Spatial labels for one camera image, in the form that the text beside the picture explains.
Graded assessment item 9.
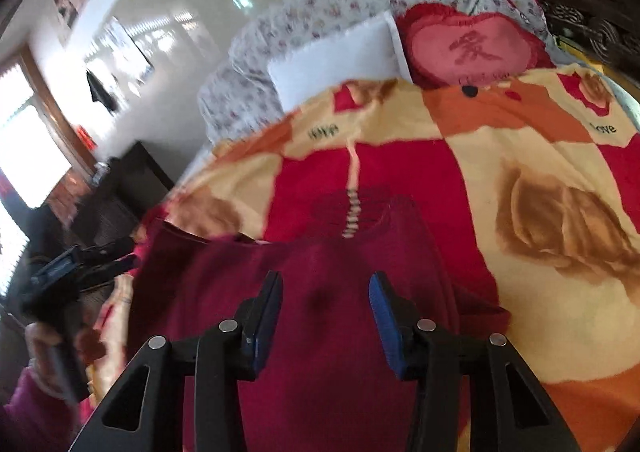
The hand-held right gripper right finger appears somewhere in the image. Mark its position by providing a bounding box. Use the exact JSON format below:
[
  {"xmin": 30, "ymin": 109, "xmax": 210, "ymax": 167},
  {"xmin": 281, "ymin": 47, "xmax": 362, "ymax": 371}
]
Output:
[{"xmin": 368, "ymin": 272, "xmax": 583, "ymax": 452}]

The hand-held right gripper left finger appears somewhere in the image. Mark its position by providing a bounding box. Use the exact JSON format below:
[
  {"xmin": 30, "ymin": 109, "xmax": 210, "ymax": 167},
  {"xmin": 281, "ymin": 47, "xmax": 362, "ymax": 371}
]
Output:
[{"xmin": 67, "ymin": 271, "xmax": 285, "ymax": 452}]

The orange red printed blanket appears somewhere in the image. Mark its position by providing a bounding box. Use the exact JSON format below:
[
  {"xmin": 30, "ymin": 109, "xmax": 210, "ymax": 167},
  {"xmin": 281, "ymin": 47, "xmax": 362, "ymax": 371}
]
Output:
[{"xmin": 95, "ymin": 66, "xmax": 640, "ymax": 452}]

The wooden framed window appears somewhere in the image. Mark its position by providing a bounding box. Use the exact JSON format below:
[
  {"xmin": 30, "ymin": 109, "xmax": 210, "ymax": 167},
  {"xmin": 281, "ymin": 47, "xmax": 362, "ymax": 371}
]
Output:
[{"xmin": 0, "ymin": 44, "xmax": 97, "ymax": 293}]

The maroon fleece sweatshirt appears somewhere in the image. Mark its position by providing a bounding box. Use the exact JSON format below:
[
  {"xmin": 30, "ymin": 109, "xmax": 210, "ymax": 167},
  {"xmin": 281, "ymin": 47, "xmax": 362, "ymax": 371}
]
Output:
[{"xmin": 127, "ymin": 219, "xmax": 512, "ymax": 452}]

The dark carved headboard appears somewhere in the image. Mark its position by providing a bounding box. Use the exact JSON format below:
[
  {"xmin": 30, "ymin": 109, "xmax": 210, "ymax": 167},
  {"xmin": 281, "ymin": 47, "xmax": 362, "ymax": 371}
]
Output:
[{"xmin": 505, "ymin": 0, "xmax": 640, "ymax": 105}]

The glossy wall poster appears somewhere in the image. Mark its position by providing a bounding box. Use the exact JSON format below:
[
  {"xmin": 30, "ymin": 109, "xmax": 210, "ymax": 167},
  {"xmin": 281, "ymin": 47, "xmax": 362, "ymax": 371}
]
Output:
[{"xmin": 82, "ymin": 16, "xmax": 154, "ymax": 98}]

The red heart cushion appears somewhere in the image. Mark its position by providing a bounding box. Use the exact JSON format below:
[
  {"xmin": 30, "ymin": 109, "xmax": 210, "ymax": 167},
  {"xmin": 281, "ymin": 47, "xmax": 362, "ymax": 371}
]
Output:
[{"xmin": 395, "ymin": 2, "xmax": 556, "ymax": 91}]

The red patterned box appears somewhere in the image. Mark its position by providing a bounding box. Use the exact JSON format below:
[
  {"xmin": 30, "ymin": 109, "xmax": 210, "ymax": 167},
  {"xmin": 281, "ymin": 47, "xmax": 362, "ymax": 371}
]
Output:
[{"xmin": 47, "ymin": 171, "xmax": 97, "ymax": 223}]

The dark wooden cabinet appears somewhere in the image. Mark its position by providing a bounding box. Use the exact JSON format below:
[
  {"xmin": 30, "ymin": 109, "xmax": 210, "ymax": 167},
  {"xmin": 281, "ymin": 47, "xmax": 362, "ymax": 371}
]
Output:
[{"xmin": 47, "ymin": 141, "xmax": 175, "ymax": 253}]

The person's left hand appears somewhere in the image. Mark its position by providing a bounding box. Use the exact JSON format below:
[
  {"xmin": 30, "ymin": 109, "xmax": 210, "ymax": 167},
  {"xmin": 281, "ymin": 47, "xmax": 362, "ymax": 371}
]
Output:
[{"xmin": 25, "ymin": 322, "xmax": 108, "ymax": 385}]

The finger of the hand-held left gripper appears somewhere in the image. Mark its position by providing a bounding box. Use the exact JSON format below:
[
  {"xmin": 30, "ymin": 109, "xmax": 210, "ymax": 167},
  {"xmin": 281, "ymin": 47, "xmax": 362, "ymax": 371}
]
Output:
[
  {"xmin": 80, "ymin": 237, "xmax": 137, "ymax": 260},
  {"xmin": 85, "ymin": 254, "xmax": 143, "ymax": 291}
]

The floral quilt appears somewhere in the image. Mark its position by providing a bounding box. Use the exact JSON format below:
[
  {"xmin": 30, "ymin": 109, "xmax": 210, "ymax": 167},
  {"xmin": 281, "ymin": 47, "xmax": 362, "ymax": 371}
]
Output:
[{"xmin": 197, "ymin": 0, "xmax": 556, "ymax": 143}]

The dark hanging garment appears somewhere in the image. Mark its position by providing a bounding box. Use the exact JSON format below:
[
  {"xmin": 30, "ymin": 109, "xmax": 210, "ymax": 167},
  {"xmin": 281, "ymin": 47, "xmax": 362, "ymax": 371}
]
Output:
[{"xmin": 86, "ymin": 70, "xmax": 119, "ymax": 114}]

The white pillow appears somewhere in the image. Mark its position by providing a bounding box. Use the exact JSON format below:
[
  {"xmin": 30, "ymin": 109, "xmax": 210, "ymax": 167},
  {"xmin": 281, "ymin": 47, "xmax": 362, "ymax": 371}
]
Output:
[{"xmin": 267, "ymin": 12, "xmax": 413, "ymax": 113}]

